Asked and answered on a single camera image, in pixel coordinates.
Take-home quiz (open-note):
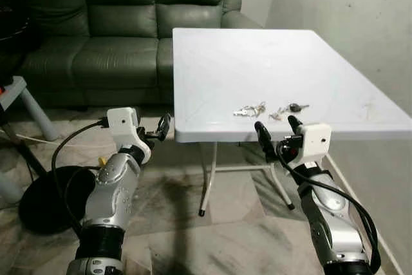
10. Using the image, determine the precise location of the dark green leather sofa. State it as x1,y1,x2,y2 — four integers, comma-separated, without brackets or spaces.
0,0,262,109

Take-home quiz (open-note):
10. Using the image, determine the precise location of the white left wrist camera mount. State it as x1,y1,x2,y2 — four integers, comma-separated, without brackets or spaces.
106,107,153,164

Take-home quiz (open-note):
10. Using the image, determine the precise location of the grey metal stand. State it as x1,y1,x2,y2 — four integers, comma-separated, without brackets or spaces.
0,75,60,142

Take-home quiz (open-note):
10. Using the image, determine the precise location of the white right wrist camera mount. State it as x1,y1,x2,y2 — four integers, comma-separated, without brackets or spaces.
292,123,333,167

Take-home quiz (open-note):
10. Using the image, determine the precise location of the key with black head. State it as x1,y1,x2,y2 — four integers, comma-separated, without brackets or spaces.
286,102,310,113

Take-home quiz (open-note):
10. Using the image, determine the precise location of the black round stand base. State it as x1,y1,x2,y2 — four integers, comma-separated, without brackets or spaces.
18,166,98,236

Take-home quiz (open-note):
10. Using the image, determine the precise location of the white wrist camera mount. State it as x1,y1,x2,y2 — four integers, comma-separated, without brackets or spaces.
292,123,333,167
106,107,153,164

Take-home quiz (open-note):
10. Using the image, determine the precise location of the silver key bunch on ring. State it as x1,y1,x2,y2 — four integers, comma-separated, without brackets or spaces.
233,102,267,119

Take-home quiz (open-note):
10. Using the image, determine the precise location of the thin white floor cable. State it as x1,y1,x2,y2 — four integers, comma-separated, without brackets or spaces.
0,129,105,148

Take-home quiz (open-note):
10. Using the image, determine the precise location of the white plastic folding table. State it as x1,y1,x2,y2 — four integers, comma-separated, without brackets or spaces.
173,28,412,218

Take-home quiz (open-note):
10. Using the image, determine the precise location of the small silver key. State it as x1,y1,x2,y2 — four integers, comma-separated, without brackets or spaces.
269,109,288,122

